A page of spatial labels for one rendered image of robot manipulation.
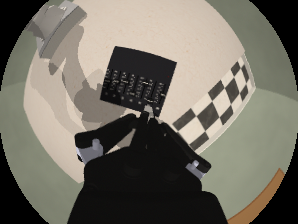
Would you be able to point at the black lighting desk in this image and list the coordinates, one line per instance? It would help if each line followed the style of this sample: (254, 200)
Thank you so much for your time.
(128, 68)

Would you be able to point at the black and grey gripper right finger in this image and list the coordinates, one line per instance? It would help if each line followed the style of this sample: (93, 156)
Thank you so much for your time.
(170, 162)

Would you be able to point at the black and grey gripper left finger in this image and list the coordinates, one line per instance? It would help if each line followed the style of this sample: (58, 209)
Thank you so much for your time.
(94, 143)

